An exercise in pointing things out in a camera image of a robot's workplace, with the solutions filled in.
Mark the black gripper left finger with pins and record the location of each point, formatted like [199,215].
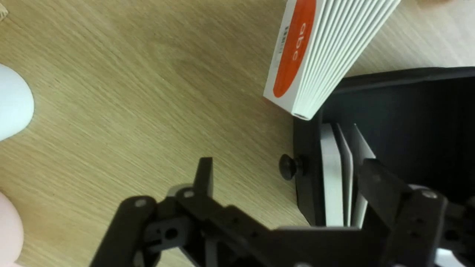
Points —
[143,223]

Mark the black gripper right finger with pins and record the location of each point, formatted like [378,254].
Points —
[416,223]

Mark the white book with orange oval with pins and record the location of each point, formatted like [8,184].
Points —
[321,49]

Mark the black box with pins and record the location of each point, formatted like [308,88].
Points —
[421,119]

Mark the white cup with purple band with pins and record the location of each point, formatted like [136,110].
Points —
[12,104]

